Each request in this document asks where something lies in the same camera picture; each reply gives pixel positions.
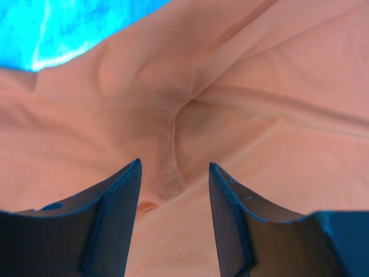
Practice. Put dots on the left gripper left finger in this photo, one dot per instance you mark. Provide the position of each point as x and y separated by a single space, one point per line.
87 234

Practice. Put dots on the orange t shirt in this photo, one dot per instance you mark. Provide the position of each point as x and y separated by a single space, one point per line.
275 92

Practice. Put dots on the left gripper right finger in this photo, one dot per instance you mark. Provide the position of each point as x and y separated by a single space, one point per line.
256 237

